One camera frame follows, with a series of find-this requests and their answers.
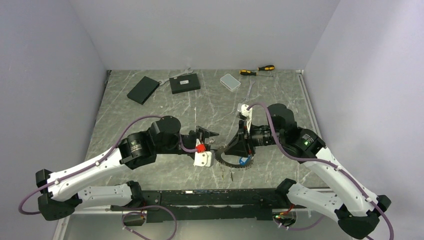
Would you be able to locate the yellow black screwdriver upper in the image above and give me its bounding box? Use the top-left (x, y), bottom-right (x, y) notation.
top-left (257, 65), bottom-right (275, 71)

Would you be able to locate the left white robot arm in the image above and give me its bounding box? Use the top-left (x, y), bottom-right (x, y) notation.
top-left (36, 115), bottom-right (218, 221)

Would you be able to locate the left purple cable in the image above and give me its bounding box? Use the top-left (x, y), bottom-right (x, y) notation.
top-left (18, 114), bottom-right (200, 216)

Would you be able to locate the yellow black screwdriver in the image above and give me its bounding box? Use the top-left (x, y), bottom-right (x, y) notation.
top-left (239, 69), bottom-right (273, 77)
top-left (257, 65), bottom-right (275, 71)

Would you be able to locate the silver wrench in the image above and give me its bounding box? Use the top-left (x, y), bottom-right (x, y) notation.
top-left (243, 79), bottom-right (256, 102)
top-left (158, 67), bottom-right (194, 86)

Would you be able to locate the yellow black screwdriver lower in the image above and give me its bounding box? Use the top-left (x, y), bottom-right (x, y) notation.
top-left (239, 69), bottom-right (273, 77)

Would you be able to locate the black flat pad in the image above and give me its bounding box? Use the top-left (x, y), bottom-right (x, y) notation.
top-left (126, 76), bottom-right (160, 105)

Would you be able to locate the black flat box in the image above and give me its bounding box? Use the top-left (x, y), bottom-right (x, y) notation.
top-left (169, 73), bottom-right (201, 95)

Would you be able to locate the clear plastic box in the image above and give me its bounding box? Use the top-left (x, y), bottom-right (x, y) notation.
top-left (220, 73), bottom-right (241, 92)

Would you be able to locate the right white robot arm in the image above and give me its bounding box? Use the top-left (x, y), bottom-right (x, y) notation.
top-left (216, 103), bottom-right (395, 240)

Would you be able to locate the silver wrench back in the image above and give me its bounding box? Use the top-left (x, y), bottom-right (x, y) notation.
top-left (158, 67), bottom-right (194, 86)

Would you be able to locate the silver wrench right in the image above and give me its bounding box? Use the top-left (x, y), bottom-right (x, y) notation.
top-left (243, 79), bottom-right (256, 102)

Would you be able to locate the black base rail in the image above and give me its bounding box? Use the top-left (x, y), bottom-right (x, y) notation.
top-left (110, 187), bottom-right (308, 223)

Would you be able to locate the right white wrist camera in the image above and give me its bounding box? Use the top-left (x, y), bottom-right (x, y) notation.
top-left (237, 103), bottom-right (253, 133)

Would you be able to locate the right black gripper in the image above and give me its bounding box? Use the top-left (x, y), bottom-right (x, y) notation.
top-left (224, 119), bottom-right (284, 157)

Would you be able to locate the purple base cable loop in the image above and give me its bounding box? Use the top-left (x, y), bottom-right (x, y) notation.
top-left (121, 205), bottom-right (178, 240)

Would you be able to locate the aluminium frame rail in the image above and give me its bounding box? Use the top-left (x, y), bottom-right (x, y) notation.
top-left (295, 69), bottom-right (355, 211)

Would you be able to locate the large metal keyring with rings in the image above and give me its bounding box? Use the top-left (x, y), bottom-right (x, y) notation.
top-left (214, 146), bottom-right (254, 182)

